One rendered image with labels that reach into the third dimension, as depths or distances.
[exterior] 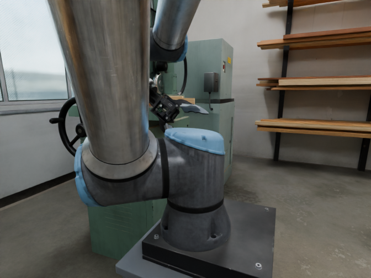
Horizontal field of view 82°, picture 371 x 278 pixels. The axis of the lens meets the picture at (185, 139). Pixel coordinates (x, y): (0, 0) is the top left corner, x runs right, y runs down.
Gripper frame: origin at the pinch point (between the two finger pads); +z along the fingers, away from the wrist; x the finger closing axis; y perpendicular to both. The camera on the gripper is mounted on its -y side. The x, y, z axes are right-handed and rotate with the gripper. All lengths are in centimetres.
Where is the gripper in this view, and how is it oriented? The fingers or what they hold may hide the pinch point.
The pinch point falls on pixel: (194, 132)
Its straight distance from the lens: 69.4
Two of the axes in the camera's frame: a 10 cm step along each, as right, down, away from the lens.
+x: 6.4, -7.7, -0.5
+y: -1.3, -0.4, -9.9
